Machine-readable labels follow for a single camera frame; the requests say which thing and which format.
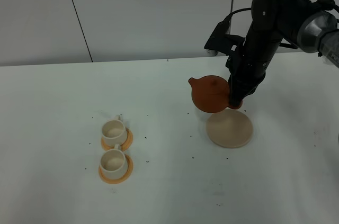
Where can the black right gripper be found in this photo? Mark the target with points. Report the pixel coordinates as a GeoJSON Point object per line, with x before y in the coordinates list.
{"type": "Point", "coordinates": [272, 21]}

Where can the brown clay teapot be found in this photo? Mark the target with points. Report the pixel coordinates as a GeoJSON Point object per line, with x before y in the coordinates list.
{"type": "Point", "coordinates": [210, 94]}

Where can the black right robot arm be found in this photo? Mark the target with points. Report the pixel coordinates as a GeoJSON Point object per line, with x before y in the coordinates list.
{"type": "Point", "coordinates": [305, 24]}

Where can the beige round teapot coaster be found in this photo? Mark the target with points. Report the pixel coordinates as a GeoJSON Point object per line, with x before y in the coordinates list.
{"type": "Point", "coordinates": [229, 129]}

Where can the far orange saucer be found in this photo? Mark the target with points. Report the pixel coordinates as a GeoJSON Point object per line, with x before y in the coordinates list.
{"type": "Point", "coordinates": [123, 146]}

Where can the orange saucer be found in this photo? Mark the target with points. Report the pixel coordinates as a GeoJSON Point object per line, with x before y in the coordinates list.
{"type": "Point", "coordinates": [123, 178]}
{"type": "Point", "coordinates": [123, 146]}

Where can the near orange saucer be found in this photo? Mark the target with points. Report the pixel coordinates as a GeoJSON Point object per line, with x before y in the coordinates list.
{"type": "Point", "coordinates": [123, 178]}

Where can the far white teacup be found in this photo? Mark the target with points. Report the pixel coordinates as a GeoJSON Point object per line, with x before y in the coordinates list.
{"type": "Point", "coordinates": [114, 132]}

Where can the white teacup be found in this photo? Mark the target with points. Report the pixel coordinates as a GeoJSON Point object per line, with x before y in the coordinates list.
{"type": "Point", "coordinates": [114, 132]}
{"type": "Point", "coordinates": [113, 163]}

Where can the near white teacup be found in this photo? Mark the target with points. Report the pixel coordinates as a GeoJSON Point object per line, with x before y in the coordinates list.
{"type": "Point", "coordinates": [113, 163]}

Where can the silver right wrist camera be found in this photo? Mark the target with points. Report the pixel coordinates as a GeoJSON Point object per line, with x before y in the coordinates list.
{"type": "Point", "coordinates": [221, 41]}

